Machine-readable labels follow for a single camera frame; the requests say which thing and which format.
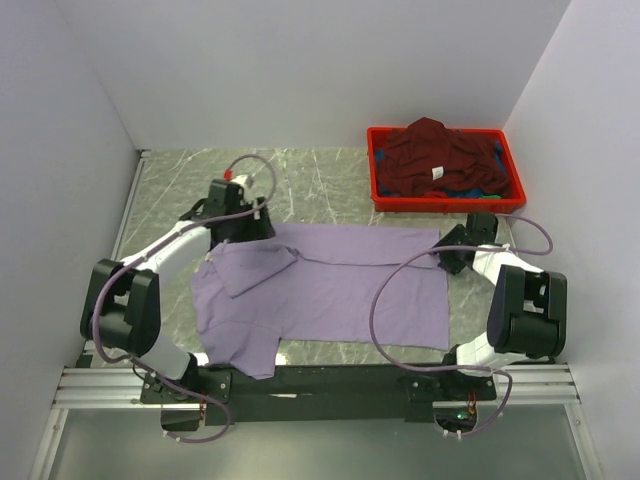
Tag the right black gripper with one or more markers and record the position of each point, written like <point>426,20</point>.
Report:
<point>456,234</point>

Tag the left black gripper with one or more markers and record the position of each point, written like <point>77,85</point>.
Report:
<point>258,229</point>

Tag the lavender t shirt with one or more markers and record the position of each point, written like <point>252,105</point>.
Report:
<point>318,282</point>

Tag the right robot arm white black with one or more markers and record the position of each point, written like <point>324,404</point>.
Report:
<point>528,311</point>

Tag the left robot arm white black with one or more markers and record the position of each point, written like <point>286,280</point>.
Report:
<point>122,311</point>

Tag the dark red t shirt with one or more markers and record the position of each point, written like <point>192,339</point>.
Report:
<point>427,156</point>

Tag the red plastic bin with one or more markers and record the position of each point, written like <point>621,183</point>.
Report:
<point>376,137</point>

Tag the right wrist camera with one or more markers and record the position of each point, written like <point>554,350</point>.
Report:
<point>481,228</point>

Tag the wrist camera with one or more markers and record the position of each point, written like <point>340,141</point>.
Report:
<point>481,228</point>
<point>230,189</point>

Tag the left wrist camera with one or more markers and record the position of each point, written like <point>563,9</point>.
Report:
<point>230,189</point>

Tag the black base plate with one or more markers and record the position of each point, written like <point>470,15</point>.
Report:
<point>314,393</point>

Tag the aluminium front rail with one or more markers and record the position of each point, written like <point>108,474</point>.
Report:
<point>119,388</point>

